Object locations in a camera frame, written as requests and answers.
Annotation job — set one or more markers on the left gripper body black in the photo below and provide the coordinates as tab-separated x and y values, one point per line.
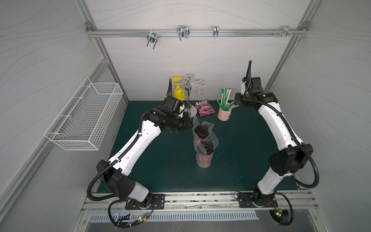
185	121

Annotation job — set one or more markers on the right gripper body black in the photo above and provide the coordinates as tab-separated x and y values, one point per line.
238	99

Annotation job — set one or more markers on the red milk tea cup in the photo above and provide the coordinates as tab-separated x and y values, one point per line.
204	153
201	133

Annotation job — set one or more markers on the clear plastic carrier bag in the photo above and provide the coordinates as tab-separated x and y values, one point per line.
212	137

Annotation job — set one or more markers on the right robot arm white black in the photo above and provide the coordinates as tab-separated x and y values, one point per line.
292	153

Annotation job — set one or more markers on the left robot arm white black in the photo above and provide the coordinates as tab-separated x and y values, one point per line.
113	178

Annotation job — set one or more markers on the yellow plastic goblet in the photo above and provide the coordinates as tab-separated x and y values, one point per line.
178	91

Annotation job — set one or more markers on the purple snack packet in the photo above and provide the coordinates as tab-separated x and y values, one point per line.
204	108

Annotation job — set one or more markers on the pink straw holder cup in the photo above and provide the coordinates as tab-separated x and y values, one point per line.
223	115

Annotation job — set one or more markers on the metal cup hanging stand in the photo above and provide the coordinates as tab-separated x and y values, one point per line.
187	84

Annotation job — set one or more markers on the white vent strip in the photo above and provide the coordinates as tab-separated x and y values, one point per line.
163	216

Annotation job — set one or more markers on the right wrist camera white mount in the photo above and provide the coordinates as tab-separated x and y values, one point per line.
243	88

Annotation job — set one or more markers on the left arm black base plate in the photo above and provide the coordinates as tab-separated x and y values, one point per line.
154	201

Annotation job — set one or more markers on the aluminium overhead rail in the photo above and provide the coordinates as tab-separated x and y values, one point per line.
213	32

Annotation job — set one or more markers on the white wire basket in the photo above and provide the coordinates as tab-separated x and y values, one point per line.
84	120

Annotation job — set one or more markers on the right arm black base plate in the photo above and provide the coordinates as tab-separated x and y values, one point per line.
246	200

